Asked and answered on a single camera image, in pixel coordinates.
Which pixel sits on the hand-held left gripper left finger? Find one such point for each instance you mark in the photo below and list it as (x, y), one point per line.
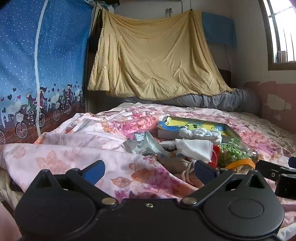
(93, 172)

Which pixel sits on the orange yellow item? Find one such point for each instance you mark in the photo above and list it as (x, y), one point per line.
(240, 163)

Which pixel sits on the yellow dotted blanket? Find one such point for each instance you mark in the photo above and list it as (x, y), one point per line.
(150, 58)

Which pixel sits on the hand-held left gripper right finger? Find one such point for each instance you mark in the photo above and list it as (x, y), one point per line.
(203, 171)

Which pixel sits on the dark wooden headboard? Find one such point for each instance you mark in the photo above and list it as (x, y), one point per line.
(225, 76)

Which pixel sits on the white gauze cloth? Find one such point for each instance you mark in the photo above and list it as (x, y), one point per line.
(196, 150)

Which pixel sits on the wall outlet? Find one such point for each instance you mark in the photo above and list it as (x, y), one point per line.
(168, 11)

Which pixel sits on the blue printed curtain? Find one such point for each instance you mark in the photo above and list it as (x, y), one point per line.
(57, 58)

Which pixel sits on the white fluffy cloth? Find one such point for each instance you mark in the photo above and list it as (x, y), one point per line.
(201, 134)

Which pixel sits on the blue wall cloth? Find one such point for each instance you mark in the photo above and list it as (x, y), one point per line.
(219, 27)

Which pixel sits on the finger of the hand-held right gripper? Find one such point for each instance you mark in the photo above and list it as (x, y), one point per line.
(292, 161)
(269, 170)

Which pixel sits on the pink floral bed sheet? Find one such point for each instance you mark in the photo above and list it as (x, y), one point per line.
(69, 153)

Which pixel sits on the grey bed frame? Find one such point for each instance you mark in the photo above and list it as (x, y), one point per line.
(101, 104)

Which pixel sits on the grey rolled duvet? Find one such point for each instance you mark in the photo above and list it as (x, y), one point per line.
(208, 102)

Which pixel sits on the window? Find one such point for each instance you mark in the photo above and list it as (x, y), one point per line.
(284, 34)

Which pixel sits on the box with cartoon lining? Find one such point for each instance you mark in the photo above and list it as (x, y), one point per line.
(196, 126)

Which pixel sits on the red plastic item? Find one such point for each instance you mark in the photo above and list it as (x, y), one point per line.
(215, 155)

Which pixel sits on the light blue printed packet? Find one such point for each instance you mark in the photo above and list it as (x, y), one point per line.
(148, 146)

